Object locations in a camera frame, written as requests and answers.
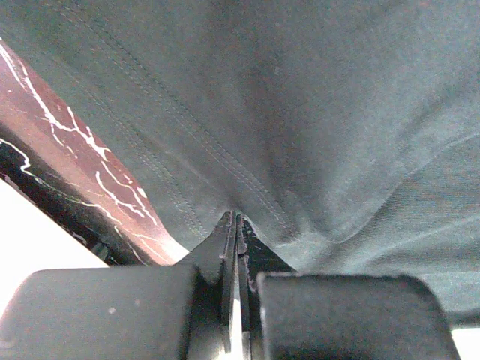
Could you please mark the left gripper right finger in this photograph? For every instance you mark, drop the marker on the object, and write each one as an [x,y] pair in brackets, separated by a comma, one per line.
[289,315]

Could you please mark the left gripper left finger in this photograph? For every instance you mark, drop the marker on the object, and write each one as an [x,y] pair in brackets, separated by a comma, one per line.
[181,311]

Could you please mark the black t-shirt with daisy print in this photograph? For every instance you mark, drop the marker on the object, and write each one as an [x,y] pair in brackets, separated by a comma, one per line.
[347,132]

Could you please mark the black marbled table mat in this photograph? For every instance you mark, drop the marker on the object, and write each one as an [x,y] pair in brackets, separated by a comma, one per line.
[60,165]

